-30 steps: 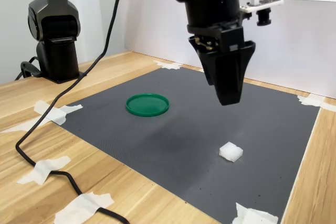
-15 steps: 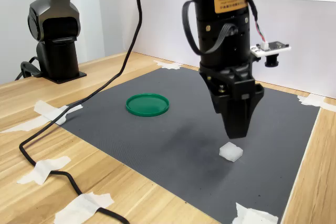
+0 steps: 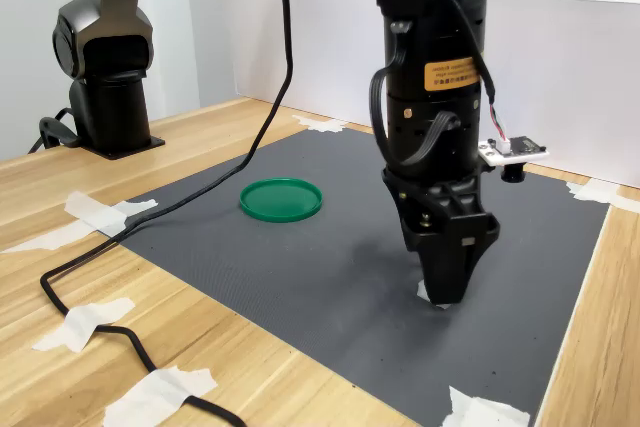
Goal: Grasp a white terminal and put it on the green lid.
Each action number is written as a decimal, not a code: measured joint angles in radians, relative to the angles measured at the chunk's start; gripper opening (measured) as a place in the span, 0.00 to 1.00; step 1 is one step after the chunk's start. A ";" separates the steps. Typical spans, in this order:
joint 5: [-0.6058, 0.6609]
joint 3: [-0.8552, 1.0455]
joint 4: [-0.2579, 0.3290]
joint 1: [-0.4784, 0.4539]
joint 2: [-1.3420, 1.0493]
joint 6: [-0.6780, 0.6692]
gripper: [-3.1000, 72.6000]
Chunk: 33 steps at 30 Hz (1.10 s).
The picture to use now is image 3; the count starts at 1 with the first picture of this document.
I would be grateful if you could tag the small white plastic terminal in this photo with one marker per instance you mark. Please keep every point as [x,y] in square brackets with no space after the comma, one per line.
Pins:
[422,291]

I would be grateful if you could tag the white tape piece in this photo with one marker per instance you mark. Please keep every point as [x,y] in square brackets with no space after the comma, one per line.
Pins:
[95,217]
[155,394]
[82,322]
[322,124]
[595,193]
[480,409]

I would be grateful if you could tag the large white partition board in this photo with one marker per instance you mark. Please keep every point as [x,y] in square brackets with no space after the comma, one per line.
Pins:
[550,72]

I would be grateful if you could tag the small camera circuit board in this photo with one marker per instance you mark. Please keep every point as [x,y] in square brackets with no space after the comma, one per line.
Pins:
[520,149]

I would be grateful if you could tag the dark grey mat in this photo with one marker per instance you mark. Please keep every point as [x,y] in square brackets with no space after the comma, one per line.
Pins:
[325,272]

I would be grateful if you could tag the round green lid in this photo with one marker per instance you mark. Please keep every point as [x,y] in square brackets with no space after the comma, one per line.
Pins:
[280,199]

